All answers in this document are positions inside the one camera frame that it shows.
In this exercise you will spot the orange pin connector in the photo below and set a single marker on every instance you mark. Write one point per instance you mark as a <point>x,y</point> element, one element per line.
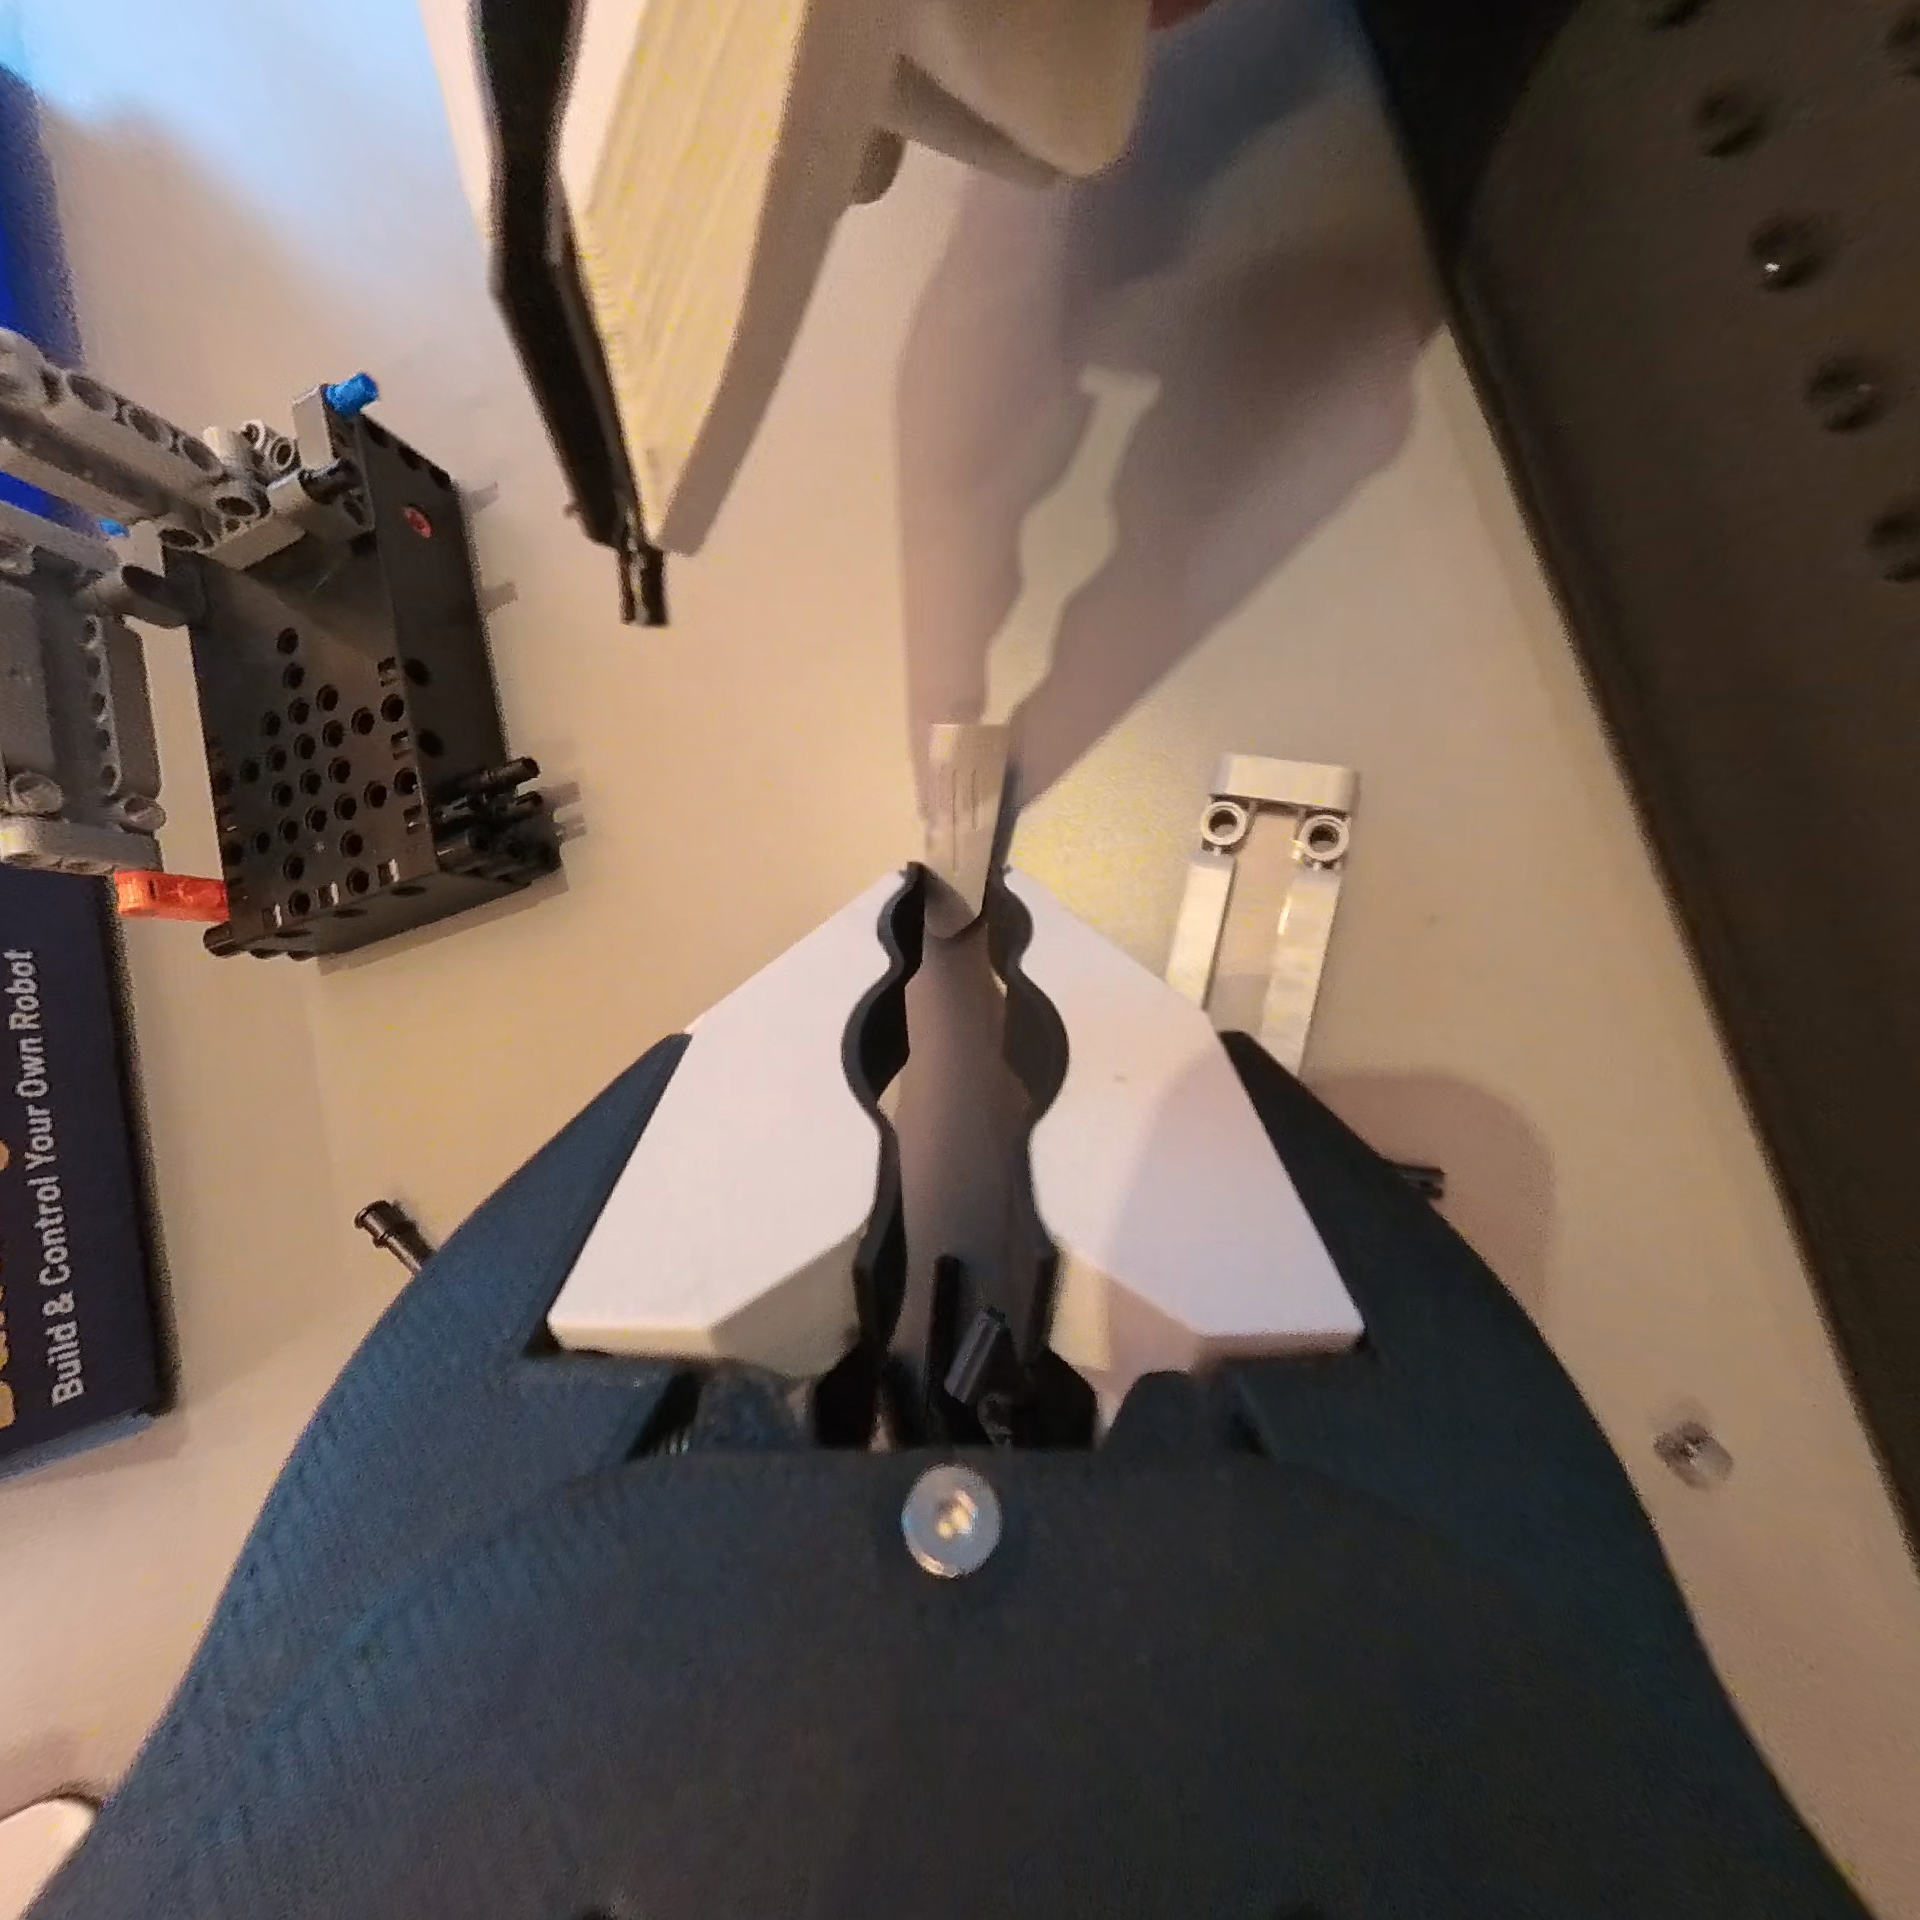
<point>165,897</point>

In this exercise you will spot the long grey holed beam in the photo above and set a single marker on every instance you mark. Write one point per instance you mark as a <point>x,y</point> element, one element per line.
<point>45,676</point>

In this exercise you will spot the black perforated pad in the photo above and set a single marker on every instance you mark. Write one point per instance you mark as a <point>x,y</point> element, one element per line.
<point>1724,601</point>

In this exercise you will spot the large blue plastic bin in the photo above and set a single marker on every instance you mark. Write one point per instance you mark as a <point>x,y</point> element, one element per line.
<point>24,226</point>

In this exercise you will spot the pile of plastic building pieces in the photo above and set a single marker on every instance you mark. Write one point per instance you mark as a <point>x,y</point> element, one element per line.
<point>974,1342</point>

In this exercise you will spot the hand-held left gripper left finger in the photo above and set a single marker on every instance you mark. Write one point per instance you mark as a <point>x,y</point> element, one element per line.
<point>705,1201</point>

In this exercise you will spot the black perforated base assembly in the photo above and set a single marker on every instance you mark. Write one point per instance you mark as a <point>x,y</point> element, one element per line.
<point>452,676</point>

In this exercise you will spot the grey double beam frame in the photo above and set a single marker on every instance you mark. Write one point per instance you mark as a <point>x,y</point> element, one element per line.
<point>1289,781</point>

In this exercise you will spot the pale grey curved slope piece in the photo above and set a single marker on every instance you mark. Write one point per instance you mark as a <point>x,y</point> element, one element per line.
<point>968,811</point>

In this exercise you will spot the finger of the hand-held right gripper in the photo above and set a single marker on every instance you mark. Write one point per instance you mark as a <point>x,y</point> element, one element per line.
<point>720,226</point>
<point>534,182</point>

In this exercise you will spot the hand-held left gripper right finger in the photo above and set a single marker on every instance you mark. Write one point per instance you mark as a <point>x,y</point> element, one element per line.
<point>1200,1201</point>

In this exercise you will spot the black connector pin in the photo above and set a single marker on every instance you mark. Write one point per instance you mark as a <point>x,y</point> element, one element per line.
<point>386,1229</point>

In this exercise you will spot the dark blue cardboard box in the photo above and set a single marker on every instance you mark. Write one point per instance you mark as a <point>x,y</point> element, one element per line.
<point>76,1201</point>

